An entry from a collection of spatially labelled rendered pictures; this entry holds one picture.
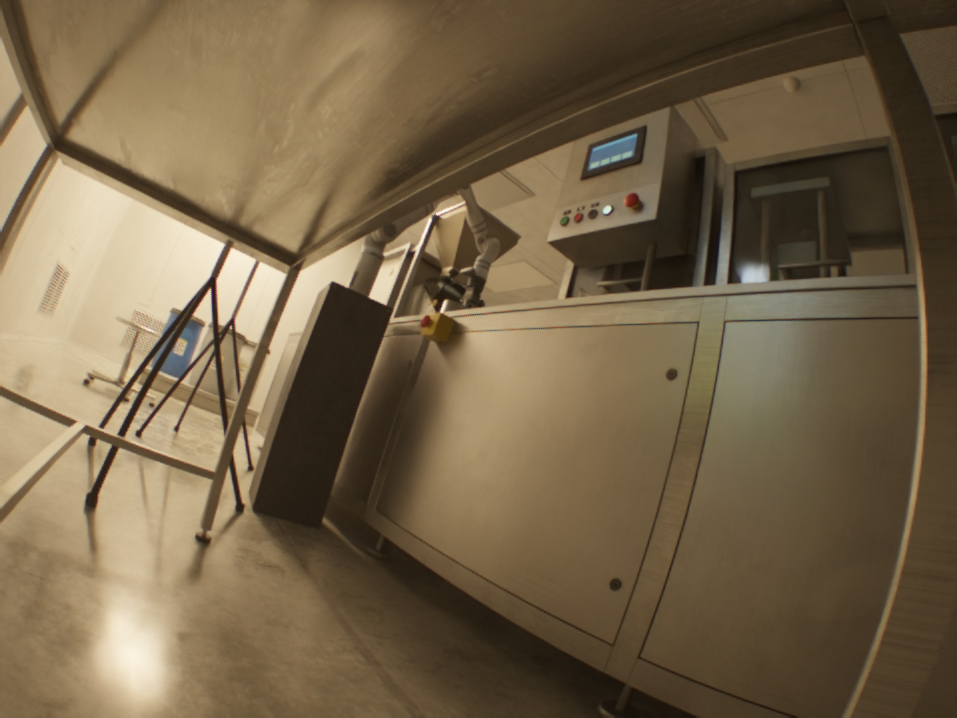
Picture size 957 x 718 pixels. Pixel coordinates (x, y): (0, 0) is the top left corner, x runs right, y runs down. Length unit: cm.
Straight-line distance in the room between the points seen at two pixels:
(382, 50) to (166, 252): 515
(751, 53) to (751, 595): 65
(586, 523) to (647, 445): 18
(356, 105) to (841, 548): 80
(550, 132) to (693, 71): 14
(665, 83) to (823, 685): 71
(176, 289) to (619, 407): 502
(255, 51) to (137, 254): 506
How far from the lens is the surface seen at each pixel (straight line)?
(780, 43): 34
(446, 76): 44
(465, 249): 225
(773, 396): 76
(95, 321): 549
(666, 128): 125
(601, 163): 130
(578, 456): 90
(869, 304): 79
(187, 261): 550
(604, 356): 94
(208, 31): 55
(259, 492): 156
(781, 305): 82
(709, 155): 134
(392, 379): 158
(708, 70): 35
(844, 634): 71
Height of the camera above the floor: 39
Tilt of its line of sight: 12 degrees up
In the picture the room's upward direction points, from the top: 18 degrees clockwise
